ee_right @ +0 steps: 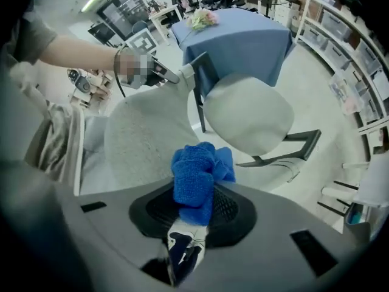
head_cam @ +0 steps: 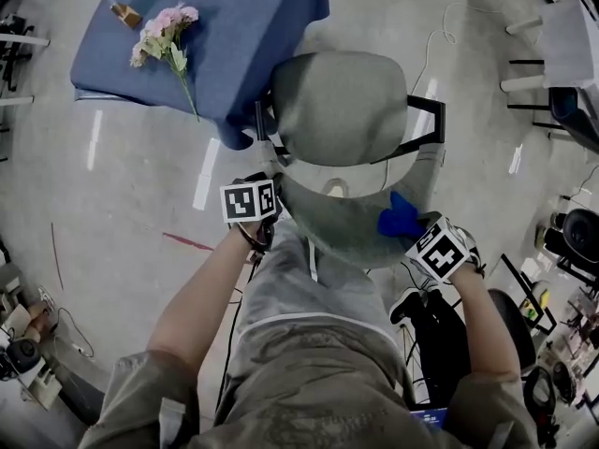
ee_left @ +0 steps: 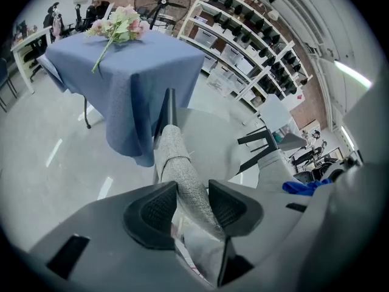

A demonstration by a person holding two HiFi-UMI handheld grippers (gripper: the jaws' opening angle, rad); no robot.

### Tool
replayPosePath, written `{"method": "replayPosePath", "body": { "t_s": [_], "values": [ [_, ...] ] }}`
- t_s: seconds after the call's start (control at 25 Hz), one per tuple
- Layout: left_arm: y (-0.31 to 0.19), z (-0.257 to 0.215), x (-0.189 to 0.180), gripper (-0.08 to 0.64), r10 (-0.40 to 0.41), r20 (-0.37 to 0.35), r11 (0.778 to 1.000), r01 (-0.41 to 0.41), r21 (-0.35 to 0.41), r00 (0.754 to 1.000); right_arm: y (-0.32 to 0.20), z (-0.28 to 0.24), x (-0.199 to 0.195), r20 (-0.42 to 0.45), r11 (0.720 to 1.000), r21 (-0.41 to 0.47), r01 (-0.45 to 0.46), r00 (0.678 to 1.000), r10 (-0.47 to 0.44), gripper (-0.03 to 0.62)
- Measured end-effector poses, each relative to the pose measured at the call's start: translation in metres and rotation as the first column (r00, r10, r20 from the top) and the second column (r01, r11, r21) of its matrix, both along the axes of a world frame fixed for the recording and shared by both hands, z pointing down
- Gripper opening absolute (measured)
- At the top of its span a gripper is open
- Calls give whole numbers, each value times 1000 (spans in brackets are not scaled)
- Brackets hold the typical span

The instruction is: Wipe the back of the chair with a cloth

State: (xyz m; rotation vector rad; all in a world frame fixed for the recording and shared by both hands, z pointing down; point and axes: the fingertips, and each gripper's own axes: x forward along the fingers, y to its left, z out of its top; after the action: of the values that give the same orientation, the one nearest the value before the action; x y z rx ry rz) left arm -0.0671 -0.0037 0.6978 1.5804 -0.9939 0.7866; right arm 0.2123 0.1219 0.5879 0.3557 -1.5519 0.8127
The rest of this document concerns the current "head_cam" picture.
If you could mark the black metal frame stand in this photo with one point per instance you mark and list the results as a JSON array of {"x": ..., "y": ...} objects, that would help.
[{"x": 529, "y": 293}]

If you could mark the person's light shoe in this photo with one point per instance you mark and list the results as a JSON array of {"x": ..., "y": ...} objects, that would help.
[{"x": 336, "y": 188}]

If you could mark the person's left forearm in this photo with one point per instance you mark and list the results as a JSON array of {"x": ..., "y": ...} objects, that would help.
[{"x": 201, "y": 297}]

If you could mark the table with blue cloth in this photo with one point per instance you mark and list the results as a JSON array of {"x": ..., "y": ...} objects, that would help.
[{"x": 224, "y": 40}]

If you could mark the person's short-sleeved shirt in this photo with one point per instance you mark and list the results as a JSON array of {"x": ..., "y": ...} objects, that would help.
[{"x": 304, "y": 391}]

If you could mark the round black device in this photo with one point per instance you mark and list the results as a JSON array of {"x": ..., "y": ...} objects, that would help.
[{"x": 22, "y": 352}]

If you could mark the small wooden box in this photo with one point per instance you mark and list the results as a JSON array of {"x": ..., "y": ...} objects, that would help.
[{"x": 126, "y": 14}]

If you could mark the red floor tape strip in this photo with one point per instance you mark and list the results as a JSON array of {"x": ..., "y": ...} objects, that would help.
[{"x": 187, "y": 241}]

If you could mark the blue knitted cleaning cloth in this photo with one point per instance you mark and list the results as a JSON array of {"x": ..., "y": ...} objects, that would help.
[{"x": 398, "y": 218}]

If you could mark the dark chair with black legs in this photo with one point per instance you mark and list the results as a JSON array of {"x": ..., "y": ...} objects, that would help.
[{"x": 575, "y": 115}]

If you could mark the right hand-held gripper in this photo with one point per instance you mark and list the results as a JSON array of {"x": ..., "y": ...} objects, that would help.
[{"x": 437, "y": 253}]

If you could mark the pink artificial flower bouquet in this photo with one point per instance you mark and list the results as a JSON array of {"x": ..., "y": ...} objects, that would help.
[{"x": 164, "y": 31}]

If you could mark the pile of wooden blocks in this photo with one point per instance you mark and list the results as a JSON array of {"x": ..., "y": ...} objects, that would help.
[{"x": 30, "y": 318}]

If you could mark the black shoe white sole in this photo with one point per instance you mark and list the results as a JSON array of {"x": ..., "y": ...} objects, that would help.
[{"x": 406, "y": 304}]

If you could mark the small blue lit screen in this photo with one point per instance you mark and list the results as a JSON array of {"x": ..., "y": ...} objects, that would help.
[{"x": 429, "y": 418}]

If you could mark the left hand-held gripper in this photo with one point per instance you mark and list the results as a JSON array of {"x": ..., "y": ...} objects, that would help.
[{"x": 241, "y": 201}]

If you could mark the white metal frame desk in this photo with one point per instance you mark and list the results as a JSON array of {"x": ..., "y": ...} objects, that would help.
[{"x": 23, "y": 40}]

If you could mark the person's right forearm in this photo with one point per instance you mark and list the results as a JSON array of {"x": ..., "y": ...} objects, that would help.
[{"x": 486, "y": 325}]

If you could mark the person's grey shorts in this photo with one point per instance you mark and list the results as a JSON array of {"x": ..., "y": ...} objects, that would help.
[{"x": 299, "y": 288}]

